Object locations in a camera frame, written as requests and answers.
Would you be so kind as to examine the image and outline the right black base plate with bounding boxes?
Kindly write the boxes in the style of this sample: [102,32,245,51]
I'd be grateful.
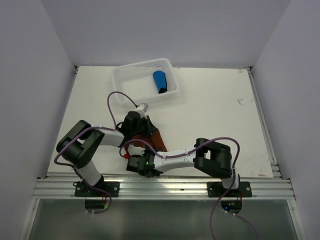
[207,181,253,198]

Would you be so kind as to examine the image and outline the white plastic basket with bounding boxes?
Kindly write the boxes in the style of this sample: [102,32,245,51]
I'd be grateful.
[111,58,180,104]

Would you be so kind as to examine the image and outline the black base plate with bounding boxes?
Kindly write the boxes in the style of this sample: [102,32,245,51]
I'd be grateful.
[72,181,120,198]
[207,181,253,198]

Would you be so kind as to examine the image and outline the aluminium rail frame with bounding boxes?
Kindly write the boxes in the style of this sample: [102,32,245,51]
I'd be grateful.
[20,67,306,240]

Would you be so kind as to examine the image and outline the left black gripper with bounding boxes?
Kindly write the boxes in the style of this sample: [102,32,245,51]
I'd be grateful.
[130,115,157,136]

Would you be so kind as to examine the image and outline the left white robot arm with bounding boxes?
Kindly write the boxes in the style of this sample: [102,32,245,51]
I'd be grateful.
[54,110,167,197]

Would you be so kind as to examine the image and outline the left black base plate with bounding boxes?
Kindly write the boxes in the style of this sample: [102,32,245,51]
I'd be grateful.
[72,181,120,198]

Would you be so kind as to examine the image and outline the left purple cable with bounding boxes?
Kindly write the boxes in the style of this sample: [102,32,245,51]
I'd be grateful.
[54,91,138,201]

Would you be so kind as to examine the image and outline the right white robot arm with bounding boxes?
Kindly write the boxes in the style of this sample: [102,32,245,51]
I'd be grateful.
[126,137,241,197]

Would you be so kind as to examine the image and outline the brown towel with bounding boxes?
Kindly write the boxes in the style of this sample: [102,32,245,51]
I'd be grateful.
[124,128,168,152]

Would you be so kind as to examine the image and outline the blue and grey towel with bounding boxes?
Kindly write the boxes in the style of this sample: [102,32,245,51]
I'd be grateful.
[152,70,168,94]

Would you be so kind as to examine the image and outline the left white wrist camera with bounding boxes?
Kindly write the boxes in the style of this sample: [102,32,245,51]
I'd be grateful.
[135,103,149,115]

